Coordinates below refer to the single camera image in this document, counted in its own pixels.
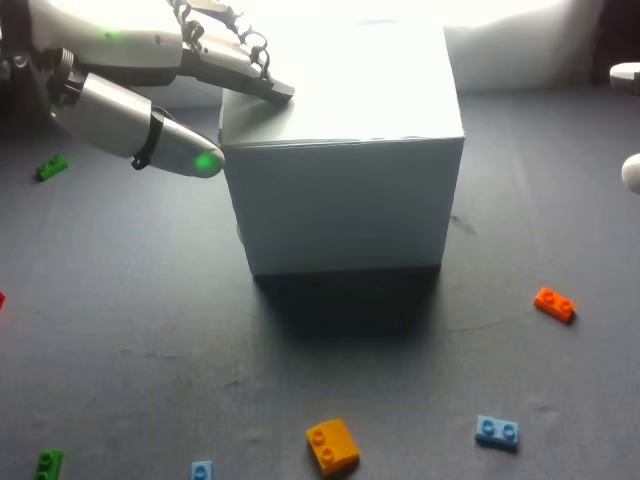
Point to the cardboard box with flaps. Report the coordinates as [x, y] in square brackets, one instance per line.
[345, 200]

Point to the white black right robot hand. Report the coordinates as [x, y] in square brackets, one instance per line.
[632, 172]

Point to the grey table cloth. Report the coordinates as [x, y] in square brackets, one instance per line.
[125, 375]

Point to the green toy brick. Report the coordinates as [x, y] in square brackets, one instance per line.
[48, 465]
[51, 168]

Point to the small blue toy brick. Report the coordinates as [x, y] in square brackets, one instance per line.
[202, 471]

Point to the red-orange toy brick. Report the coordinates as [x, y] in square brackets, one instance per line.
[554, 304]

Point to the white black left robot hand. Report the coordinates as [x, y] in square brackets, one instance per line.
[115, 115]

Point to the yellow-orange toy brick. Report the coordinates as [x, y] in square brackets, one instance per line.
[332, 447]

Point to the large blue toy brick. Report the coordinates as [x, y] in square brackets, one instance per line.
[496, 433]

